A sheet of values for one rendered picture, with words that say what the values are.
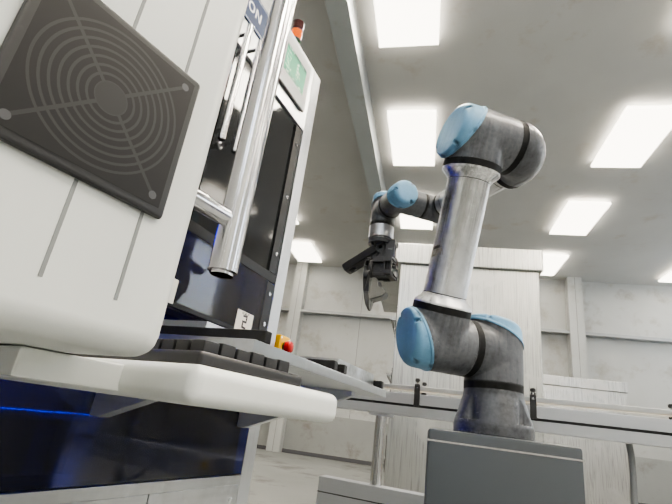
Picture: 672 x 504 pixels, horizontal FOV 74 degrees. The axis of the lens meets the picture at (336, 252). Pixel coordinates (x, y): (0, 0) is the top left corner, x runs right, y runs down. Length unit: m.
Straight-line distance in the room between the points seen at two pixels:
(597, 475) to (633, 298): 5.38
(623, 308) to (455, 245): 11.13
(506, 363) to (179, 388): 0.71
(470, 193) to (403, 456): 2.85
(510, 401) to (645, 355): 10.95
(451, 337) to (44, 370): 0.68
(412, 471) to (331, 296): 8.24
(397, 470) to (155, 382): 3.26
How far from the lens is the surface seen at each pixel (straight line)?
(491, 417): 0.92
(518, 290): 3.83
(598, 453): 7.77
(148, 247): 0.32
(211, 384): 0.36
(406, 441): 3.58
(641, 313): 12.08
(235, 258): 0.39
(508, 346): 0.96
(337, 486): 2.18
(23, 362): 0.39
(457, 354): 0.90
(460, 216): 0.90
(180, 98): 0.36
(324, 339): 11.21
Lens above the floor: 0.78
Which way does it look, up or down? 21 degrees up
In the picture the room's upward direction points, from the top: 8 degrees clockwise
